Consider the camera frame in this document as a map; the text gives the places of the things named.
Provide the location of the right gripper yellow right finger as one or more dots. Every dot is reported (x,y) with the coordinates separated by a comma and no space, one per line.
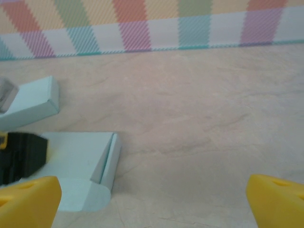
(273,204)

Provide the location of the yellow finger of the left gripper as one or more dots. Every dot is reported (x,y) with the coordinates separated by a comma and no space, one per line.
(2,140)

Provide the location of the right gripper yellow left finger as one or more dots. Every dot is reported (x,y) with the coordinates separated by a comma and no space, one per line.
(35,204)

